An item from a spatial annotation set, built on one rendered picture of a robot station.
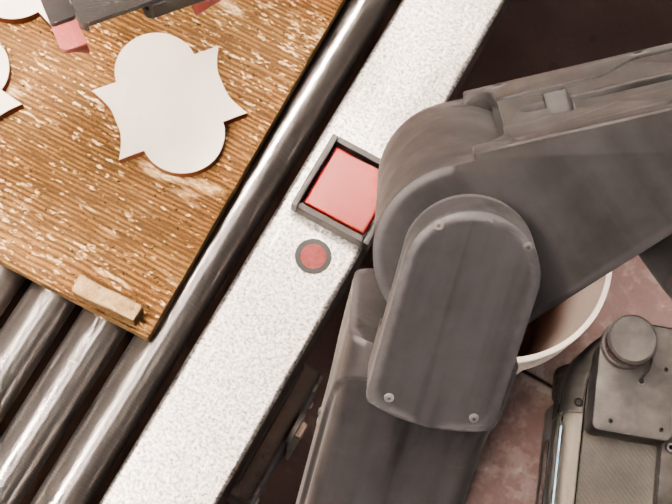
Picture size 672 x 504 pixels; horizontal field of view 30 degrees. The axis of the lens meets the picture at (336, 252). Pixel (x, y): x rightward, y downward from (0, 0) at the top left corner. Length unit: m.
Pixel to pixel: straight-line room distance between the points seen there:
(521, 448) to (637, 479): 0.27
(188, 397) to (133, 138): 0.23
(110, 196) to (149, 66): 0.12
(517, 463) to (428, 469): 1.59
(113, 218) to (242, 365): 0.17
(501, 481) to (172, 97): 1.07
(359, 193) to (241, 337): 0.16
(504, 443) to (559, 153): 1.66
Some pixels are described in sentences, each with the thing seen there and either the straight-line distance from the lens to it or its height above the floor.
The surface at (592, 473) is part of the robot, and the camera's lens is 1.79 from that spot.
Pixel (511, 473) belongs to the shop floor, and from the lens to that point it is 2.01.
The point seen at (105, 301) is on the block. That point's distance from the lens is 1.03.
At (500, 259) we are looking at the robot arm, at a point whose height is 1.62.
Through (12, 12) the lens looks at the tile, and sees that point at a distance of 1.16.
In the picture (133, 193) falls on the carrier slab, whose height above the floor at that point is 0.94.
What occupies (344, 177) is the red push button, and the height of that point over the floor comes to 0.93.
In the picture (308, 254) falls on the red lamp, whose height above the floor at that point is 0.92.
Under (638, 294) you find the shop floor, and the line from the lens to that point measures 2.12.
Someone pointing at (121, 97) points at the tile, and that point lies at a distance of 1.11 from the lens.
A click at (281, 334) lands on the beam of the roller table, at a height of 0.91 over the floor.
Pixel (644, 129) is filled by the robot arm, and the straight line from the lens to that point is 0.37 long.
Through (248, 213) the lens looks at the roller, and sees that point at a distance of 1.09.
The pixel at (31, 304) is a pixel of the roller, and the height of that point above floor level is 0.92.
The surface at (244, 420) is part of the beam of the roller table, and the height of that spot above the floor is 0.92.
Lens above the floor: 1.95
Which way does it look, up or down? 73 degrees down
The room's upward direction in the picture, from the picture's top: 12 degrees clockwise
